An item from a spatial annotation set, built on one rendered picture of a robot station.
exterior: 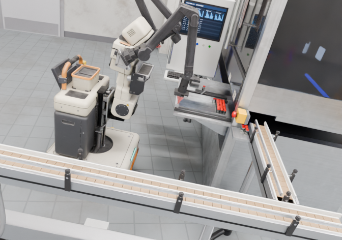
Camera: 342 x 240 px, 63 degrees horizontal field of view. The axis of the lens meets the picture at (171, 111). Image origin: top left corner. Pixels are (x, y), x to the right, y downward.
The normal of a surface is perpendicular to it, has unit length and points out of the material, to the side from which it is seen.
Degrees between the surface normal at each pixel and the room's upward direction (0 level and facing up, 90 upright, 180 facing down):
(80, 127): 90
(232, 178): 90
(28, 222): 0
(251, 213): 0
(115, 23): 90
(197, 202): 0
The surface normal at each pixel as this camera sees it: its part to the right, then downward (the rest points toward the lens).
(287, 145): -0.09, 0.47
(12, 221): 0.18, -0.86
